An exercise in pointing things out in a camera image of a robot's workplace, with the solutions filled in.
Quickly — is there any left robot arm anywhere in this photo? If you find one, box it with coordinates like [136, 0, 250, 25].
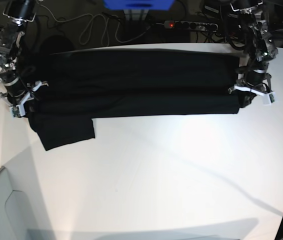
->
[228, 0, 278, 98]

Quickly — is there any blue box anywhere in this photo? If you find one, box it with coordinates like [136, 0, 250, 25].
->
[103, 0, 174, 11]

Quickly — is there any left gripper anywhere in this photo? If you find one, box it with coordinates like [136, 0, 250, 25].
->
[228, 72, 272, 97]

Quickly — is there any grey looped cable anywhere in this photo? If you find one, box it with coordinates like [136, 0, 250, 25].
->
[38, 0, 152, 46]

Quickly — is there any black T-shirt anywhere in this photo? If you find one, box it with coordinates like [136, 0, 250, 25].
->
[26, 49, 254, 150]

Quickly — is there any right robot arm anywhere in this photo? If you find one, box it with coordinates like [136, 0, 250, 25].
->
[0, 0, 48, 110]

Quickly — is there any grey power strip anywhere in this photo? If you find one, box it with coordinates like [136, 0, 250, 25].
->
[163, 20, 219, 32]

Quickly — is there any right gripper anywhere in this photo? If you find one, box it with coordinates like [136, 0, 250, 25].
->
[0, 80, 49, 107]

